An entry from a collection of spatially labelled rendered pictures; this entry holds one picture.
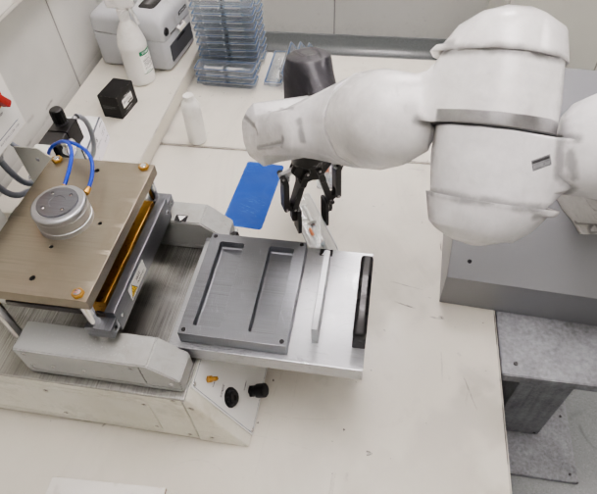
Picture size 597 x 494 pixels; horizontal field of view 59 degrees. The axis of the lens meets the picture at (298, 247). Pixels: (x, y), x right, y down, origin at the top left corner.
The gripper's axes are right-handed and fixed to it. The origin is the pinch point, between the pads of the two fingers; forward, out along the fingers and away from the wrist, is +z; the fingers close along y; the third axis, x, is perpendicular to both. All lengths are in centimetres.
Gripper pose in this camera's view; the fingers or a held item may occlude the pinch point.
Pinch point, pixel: (311, 215)
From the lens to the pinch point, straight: 115.4
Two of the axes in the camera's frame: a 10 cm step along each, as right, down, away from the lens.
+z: 0.3, 6.4, 7.7
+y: 9.4, -2.7, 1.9
